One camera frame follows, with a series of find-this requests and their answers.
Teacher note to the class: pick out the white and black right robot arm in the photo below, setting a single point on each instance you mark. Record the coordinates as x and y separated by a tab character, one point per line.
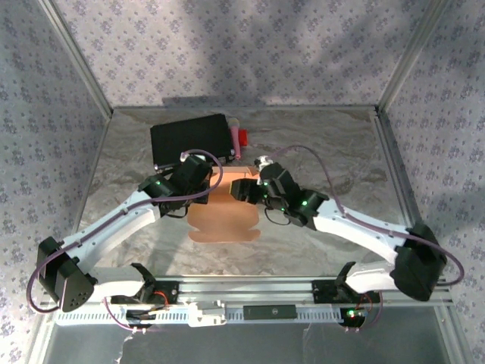
417	265

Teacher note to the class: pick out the orange cardboard paper box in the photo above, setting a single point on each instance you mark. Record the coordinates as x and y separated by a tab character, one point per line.
223	223

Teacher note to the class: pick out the white plastic duct clip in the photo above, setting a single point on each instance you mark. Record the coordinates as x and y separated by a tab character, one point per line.
204	318

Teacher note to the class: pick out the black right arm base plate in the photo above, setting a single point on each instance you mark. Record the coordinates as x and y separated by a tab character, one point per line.
322	292

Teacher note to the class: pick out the red plastic block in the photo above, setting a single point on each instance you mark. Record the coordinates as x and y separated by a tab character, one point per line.
243	137

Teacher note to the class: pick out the aluminium frame post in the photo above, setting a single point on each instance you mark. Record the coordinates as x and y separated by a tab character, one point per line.
77	57
413	57

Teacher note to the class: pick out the aluminium side rail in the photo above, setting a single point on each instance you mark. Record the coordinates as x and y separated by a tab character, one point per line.
92	170
396	163

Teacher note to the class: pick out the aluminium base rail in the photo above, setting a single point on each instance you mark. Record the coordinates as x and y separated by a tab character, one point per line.
246	290

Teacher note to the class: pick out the black right controller board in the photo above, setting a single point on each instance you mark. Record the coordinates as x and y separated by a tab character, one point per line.
352	318

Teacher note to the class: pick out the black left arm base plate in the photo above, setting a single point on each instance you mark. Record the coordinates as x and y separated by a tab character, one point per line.
172	292

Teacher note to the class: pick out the black controller board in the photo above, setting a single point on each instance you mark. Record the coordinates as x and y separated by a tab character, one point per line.
352	318
138	314

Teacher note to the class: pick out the black bar device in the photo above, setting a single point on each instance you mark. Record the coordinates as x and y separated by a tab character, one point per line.
269	311

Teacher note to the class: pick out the pink toy microphone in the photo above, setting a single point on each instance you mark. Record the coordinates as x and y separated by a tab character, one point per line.
235	138

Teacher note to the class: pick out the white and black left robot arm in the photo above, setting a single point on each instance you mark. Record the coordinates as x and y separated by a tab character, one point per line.
64	280

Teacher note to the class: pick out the black left controller board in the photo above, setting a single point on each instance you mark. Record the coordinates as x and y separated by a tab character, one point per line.
138	314

